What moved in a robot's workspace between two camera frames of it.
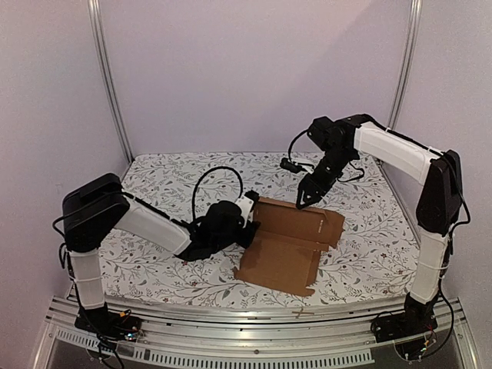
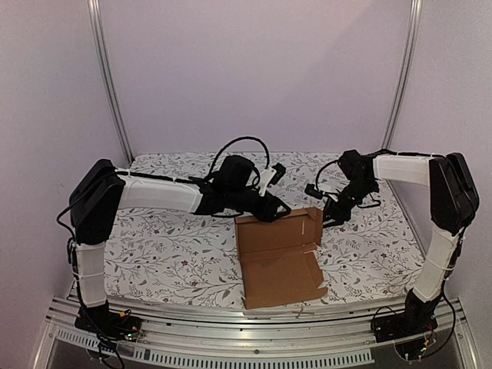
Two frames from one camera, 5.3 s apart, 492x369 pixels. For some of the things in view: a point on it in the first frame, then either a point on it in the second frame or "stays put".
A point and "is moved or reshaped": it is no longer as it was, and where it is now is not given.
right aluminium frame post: [408, 63] stays put
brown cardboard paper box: [283, 253] is moved or reshaped
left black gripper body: [224, 243] to [237, 198]
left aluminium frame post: [100, 41] stays put
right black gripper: [314, 185] to [334, 209]
